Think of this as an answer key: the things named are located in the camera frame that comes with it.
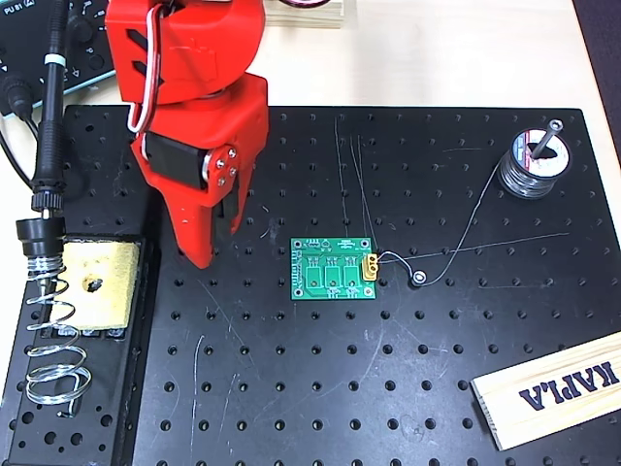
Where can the black perforated breadboard plate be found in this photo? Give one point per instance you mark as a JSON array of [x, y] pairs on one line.
[[291, 364]]

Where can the wooden plank with Kapla print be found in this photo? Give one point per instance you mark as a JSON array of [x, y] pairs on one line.
[[533, 417]]

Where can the black stand with spring holder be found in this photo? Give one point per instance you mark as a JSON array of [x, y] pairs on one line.
[[121, 388]]

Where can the yellow cleaning sponge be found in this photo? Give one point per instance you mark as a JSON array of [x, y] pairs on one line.
[[116, 291]]

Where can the green circuit board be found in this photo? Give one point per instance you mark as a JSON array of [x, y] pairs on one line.
[[298, 272]]

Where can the yellow power connector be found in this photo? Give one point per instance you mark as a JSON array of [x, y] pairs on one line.
[[369, 274]]

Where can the orange-red gripper with servo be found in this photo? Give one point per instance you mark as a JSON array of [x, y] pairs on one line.
[[220, 127]]

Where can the teal Weller soldering station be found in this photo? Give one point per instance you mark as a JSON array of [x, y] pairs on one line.
[[82, 53]]

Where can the orange-red robot arm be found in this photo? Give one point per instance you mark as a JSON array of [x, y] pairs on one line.
[[208, 43]]

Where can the black soldering iron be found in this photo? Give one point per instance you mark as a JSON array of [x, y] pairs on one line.
[[51, 145]]

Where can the wooden base block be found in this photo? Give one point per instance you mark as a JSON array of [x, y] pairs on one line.
[[310, 17]]

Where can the metal bolt through spool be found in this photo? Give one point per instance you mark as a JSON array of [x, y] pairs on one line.
[[548, 138]]

